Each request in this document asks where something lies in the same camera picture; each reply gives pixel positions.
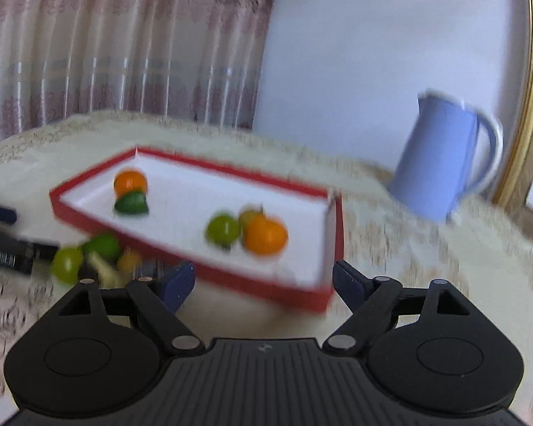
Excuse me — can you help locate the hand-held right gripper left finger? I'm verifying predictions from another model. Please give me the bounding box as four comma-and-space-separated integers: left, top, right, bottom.
49, 261, 206, 356

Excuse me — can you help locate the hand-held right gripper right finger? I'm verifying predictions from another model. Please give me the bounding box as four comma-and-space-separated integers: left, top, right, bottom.
322, 260, 478, 356

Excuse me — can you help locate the small brown fruit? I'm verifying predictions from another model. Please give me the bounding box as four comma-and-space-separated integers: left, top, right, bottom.
118, 248, 143, 276

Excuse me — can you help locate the green persimmon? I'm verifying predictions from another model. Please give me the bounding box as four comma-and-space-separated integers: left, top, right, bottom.
205, 213, 241, 247
51, 247, 84, 284

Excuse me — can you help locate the red cardboard box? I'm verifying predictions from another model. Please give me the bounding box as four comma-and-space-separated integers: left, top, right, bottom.
49, 146, 345, 313

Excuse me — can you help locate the green cucumber cylinder piece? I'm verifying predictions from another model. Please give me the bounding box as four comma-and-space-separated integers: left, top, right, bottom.
82, 233, 124, 287

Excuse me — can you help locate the green cucumber end piece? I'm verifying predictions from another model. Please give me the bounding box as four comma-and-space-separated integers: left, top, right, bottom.
114, 191, 150, 217

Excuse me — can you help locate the orange mandarin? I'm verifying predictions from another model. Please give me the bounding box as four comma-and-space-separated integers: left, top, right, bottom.
242, 214, 289, 256
114, 169, 148, 197

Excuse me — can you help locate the small yellow-green fruit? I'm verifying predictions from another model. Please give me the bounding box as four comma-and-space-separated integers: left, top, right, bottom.
239, 206, 265, 231

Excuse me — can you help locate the cream embroidered tablecloth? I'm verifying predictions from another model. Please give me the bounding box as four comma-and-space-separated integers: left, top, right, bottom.
0, 111, 533, 426

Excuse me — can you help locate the blue electric kettle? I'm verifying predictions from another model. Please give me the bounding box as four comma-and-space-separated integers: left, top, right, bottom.
388, 89, 505, 225

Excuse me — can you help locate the pink patterned curtain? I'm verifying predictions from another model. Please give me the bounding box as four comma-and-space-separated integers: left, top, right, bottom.
0, 0, 280, 143

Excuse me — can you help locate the gold wall moulding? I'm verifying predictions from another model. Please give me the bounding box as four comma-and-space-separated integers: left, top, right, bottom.
491, 0, 533, 207

